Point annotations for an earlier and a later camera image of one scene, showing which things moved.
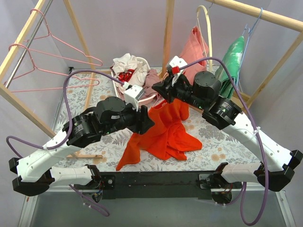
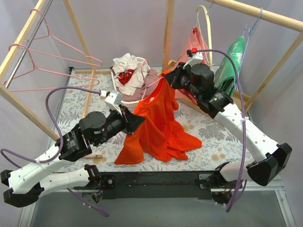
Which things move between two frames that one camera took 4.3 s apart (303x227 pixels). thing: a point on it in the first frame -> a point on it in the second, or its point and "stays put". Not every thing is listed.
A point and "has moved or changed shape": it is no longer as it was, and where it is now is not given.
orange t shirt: [167, 139] has moved or changed shape
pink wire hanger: [157, 99] -> [147, 86]
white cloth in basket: [122, 64] stays put
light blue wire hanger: [248, 30] stays put
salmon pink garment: [196, 48] stays put
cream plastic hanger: [210, 43] stays put
